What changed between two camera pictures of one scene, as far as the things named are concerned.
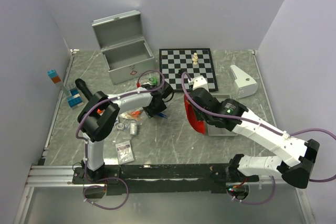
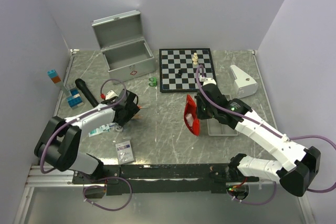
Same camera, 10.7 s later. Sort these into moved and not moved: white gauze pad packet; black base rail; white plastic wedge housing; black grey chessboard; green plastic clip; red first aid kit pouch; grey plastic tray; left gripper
Moved: red first aid kit pouch; left gripper
Not moved: black base rail; green plastic clip; black grey chessboard; white gauze pad packet; grey plastic tray; white plastic wedge housing
